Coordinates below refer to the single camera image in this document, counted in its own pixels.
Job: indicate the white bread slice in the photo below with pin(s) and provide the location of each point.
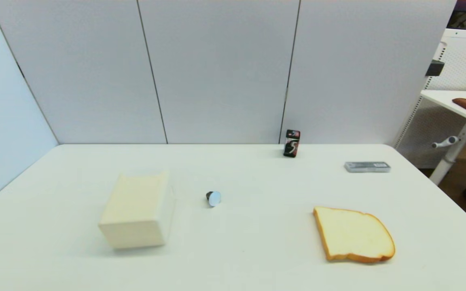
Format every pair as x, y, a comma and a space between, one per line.
352, 234

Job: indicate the small black box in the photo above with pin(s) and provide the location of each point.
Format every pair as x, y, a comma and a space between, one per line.
435, 68

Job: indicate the black chewing gum pack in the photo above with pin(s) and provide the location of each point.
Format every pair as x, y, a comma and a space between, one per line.
291, 143

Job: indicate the cream paper napkin stack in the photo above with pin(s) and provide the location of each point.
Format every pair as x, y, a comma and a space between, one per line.
136, 210

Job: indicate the silver dark coffee capsule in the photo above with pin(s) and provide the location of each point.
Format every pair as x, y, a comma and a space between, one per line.
213, 199

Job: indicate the white side desk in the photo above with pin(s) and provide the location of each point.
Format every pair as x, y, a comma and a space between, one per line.
443, 99

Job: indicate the white pegboard panel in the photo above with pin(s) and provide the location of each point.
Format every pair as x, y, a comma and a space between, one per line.
465, 56

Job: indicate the grey flat plastic case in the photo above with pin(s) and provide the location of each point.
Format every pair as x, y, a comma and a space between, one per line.
367, 166

